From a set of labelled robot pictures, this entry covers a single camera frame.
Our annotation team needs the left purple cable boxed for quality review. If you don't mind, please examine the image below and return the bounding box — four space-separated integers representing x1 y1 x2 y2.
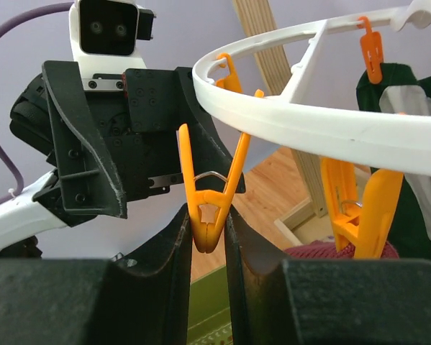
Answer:
0 1 76 213

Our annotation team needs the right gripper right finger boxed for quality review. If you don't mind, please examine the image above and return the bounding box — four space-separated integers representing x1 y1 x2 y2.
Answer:
224 212 431 344

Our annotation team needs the orange clip far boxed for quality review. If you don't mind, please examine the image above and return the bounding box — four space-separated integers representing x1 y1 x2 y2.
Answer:
358 16 384 84

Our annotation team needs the green plastic basket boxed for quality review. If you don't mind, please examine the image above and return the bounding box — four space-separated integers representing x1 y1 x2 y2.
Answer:
187 266 233 344

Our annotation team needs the orange clip left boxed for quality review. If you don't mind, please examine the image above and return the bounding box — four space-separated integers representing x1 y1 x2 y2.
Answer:
215 52 242 93

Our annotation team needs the orange clip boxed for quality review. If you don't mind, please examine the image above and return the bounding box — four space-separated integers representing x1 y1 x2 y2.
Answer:
358 16 384 84
215 52 242 93

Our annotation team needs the yellow-orange clothes clip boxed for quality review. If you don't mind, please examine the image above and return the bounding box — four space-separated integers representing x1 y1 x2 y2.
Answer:
178 88 265 254

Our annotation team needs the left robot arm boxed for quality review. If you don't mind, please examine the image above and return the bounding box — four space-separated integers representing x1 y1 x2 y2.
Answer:
0 61 232 256

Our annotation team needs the dark green sock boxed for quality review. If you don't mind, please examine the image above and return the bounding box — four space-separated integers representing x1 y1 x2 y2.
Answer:
355 61 431 269

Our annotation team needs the yellow-orange clip right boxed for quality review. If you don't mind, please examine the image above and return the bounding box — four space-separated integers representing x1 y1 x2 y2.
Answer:
321 157 404 259

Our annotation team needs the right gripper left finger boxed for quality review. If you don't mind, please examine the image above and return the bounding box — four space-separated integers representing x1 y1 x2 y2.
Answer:
0 207 192 344

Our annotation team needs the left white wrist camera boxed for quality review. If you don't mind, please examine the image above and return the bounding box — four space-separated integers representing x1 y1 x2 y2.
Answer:
68 1 156 74

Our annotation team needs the white sock on hanger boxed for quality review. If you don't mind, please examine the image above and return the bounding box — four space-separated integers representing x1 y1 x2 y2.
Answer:
378 84 431 252

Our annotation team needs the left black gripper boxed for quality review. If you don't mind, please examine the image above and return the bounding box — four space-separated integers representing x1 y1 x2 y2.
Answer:
33 60 232 226

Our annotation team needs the white round clip hanger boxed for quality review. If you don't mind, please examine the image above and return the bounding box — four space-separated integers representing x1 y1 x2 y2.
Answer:
192 14 431 176

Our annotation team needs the wooden drying rack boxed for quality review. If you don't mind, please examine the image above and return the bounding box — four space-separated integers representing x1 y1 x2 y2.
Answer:
231 0 371 249

